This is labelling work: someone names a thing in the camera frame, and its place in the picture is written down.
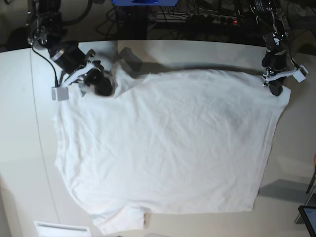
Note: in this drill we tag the blue box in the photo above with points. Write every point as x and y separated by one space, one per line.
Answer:
144 2

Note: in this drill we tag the white T-shirt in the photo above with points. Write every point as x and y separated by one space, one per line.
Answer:
181 142

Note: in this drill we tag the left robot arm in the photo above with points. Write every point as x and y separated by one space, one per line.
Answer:
268 15

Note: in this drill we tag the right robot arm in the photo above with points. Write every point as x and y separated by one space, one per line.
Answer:
46 29

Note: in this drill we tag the dark tablet screen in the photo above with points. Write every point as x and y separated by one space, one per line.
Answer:
308 215

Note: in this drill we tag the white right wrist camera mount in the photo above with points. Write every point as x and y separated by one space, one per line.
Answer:
61 92

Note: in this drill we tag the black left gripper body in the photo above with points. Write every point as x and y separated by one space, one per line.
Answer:
276 87

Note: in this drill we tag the black power strip red light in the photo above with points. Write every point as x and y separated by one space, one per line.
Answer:
198 18

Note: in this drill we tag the white paper sheet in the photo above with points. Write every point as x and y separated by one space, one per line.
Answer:
45 229

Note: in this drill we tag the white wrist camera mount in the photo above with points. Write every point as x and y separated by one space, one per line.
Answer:
61 92
299 73

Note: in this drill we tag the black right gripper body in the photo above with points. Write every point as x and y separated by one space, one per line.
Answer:
95 75

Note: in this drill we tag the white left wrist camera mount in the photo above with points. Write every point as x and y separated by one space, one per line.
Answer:
299 73

